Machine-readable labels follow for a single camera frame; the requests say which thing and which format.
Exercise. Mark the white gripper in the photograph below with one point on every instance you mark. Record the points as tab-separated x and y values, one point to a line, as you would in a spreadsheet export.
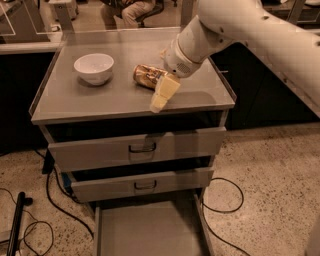
176	60

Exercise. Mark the orange soda can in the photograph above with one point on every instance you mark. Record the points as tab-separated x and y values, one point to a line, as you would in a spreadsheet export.
147	76

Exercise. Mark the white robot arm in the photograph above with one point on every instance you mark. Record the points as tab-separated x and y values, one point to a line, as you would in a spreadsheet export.
290	52

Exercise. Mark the grey metal drawer cabinet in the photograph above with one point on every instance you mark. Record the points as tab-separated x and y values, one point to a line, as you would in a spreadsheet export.
67	109

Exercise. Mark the top grey drawer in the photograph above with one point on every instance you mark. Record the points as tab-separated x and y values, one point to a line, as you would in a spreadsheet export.
136	149

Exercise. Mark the grey drawer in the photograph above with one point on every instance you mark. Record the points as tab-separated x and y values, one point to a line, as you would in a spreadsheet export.
165	224
145	184
136	149

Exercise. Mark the middle grey drawer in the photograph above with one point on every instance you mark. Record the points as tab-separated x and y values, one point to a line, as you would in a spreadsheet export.
145	184

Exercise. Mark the bottom grey drawer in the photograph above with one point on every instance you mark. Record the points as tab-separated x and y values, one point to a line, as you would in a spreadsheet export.
165	224

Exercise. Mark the white ceramic bowl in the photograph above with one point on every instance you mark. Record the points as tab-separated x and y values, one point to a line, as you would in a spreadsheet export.
95	68

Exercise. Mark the seated person in background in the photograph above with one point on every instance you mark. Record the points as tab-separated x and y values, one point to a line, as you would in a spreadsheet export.
129	10

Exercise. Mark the black bar on floor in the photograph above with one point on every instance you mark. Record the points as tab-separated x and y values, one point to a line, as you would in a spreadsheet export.
14	233

